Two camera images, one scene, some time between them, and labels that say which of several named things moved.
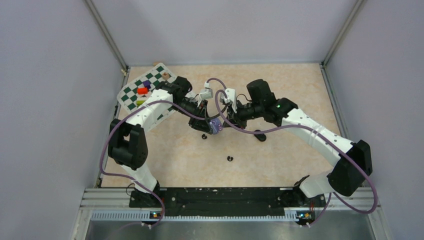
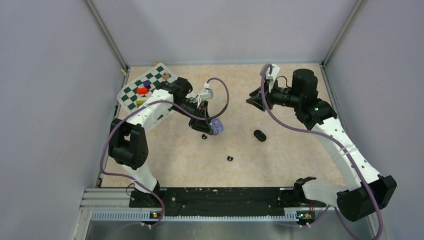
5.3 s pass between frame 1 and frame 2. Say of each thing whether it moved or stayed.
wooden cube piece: stayed
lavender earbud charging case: stayed
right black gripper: moved
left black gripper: stayed
